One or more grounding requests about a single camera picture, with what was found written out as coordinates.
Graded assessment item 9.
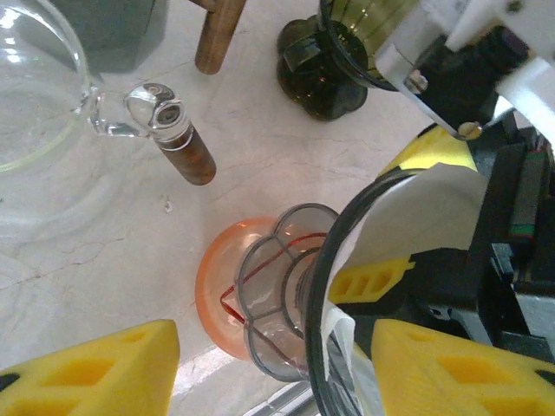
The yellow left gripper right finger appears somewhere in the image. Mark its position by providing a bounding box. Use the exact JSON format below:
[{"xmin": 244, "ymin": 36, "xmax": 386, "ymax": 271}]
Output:
[{"xmin": 371, "ymin": 319, "xmax": 555, "ymax": 416}]

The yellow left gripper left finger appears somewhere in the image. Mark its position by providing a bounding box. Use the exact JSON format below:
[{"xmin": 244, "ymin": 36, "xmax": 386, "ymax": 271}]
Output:
[{"xmin": 0, "ymin": 319, "xmax": 181, "ymax": 416}]

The white paper coffee filter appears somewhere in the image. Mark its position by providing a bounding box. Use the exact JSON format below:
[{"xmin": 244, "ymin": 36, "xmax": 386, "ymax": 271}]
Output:
[{"xmin": 321, "ymin": 162, "xmax": 490, "ymax": 416}]

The green transparent coffee dripper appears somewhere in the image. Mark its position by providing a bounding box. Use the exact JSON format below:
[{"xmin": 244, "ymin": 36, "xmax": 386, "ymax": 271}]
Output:
[{"xmin": 276, "ymin": 0, "xmax": 417, "ymax": 122}]

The orange transparent coffee dripper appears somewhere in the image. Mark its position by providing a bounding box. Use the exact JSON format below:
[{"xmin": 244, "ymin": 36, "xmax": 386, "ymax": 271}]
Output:
[{"xmin": 194, "ymin": 216, "xmax": 330, "ymax": 363}]

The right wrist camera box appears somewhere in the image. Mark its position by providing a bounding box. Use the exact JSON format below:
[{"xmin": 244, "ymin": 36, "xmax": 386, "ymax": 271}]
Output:
[{"xmin": 373, "ymin": 0, "xmax": 555, "ymax": 142}]

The glass carafe with wooden handle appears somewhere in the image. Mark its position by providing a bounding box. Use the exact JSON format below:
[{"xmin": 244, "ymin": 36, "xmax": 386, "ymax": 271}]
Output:
[{"xmin": 0, "ymin": 0, "xmax": 217, "ymax": 248}]

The grey glass pitcher, wooden handle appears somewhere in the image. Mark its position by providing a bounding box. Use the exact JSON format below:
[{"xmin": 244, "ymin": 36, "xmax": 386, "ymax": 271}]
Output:
[{"xmin": 50, "ymin": 0, "xmax": 248, "ymax": 75}]

